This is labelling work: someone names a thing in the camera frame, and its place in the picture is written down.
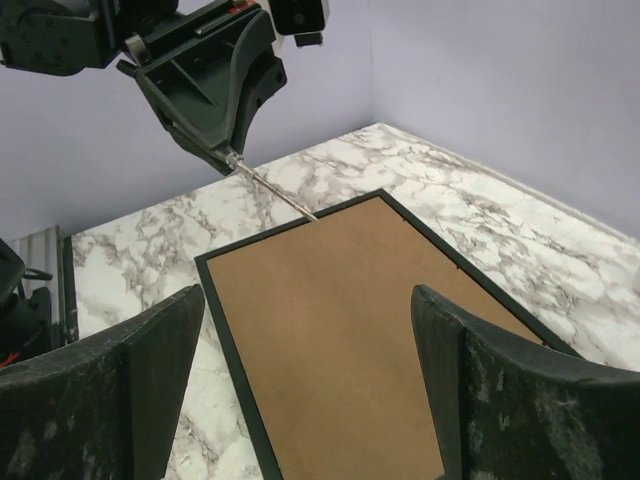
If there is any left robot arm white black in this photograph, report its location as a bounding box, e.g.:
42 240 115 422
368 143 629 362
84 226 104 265
1 1 287 176

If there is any aluminium rail left edge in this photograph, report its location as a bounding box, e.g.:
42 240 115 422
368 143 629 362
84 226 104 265
8 226 79 345

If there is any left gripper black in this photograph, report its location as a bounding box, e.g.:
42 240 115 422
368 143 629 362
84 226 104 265
116 1 287 175

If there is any black picture frame brown backing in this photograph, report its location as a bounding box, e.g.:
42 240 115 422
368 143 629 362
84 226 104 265
195 190 569 479

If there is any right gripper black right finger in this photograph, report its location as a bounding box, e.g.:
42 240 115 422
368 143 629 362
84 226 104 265
411 285 639 479

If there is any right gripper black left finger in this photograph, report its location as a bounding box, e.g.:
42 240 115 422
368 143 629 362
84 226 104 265
1 285 205 479

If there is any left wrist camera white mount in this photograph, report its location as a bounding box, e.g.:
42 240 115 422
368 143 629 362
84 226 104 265
267 0 330 48

